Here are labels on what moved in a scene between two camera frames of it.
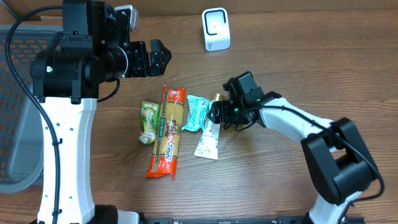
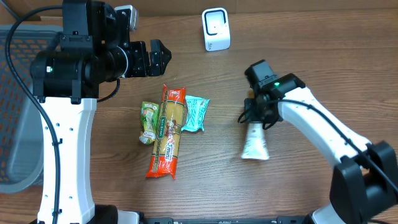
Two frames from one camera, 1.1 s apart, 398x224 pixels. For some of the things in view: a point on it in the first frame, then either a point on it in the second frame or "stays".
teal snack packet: [197, 110] stays
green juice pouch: [150, 116] stays
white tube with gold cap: [208, 146] to [255, 145]
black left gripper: [138, 59] stays
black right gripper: [219, 112] to [254, 111]
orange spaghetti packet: [166, 145] stays
